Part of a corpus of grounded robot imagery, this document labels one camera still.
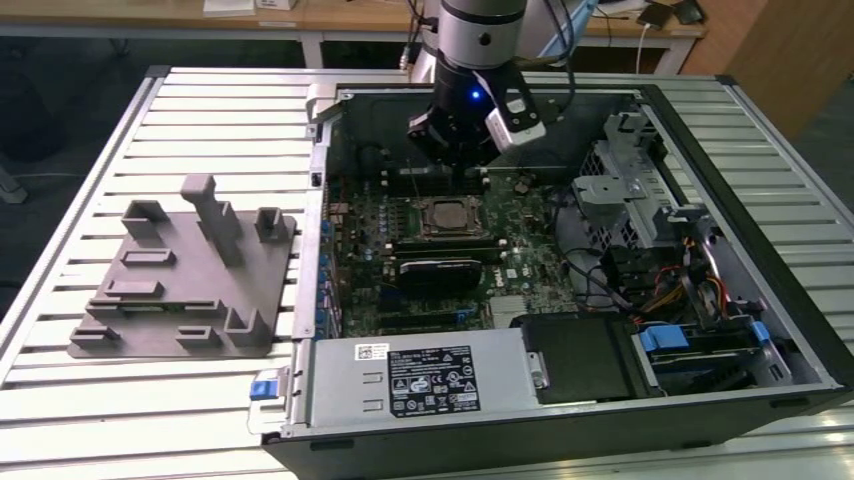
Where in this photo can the silver power supply unit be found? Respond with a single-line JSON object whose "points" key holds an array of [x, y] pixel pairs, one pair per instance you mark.
{"points": [[347, 380]]}

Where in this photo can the silver chipset heatsink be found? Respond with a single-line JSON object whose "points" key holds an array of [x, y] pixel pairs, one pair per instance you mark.
{"points": [[510, 307]]}

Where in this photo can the black desk device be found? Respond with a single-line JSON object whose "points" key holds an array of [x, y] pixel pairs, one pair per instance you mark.
{"points": [[689, 11]]}

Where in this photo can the grey parts rack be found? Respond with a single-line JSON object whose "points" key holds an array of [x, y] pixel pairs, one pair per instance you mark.
{"points": [[200, 280]]}

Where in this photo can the blue case latch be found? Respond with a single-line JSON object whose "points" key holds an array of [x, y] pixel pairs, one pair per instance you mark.
{"points": [[262, 390]]}

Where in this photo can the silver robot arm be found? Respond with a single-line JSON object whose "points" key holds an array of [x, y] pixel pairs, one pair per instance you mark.
{"points": [[481, 30]]}

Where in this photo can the black power adapter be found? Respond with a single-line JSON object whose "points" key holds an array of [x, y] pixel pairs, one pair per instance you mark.
{"points": [[655, 15]]}

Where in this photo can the white black-faced wrist camera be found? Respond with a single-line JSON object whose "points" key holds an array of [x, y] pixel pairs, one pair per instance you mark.
{"points": [[517, 125]]}

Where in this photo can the black plastic shroud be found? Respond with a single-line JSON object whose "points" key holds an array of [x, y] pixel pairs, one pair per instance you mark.
{"points": [[581, 360]]}

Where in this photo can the metal drive cage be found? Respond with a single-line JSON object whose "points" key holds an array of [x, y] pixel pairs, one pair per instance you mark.
{"points": [[621, 200]]}

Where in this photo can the small blue carrier clip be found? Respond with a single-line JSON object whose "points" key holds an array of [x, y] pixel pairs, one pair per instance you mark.
{"points": [[758, 335]]}

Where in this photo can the wooden desk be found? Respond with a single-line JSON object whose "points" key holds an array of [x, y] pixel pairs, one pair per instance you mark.
{"points": [[167, 22]]}

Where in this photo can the green motherboard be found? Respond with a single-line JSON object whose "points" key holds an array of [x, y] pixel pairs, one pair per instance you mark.
{"points": [[534, 280]]}

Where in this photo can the black expansion slot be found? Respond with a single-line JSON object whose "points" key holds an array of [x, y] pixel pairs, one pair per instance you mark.
{"points": [[414, 322]]}

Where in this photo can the small white box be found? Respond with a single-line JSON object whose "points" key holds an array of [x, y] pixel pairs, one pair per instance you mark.
{"points": [[277, 4]]}

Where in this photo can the black PC case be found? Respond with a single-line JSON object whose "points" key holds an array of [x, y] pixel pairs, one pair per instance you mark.
{"points": [[467, 450]]}

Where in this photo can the black graphics card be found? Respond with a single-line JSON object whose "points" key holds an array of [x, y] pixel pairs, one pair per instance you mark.
{"points": [[441, 280]]}

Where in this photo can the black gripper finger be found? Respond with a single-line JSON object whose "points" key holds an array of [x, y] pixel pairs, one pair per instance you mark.
{"points": [[467, 175], [423, 135]]}

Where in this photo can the wooden cabinet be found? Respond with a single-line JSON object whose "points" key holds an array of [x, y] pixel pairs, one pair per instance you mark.
{"points": [[788, 50]]}

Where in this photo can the large white box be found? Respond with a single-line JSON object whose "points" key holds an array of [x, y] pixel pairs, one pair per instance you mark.
{"points": [[227, 6]]}

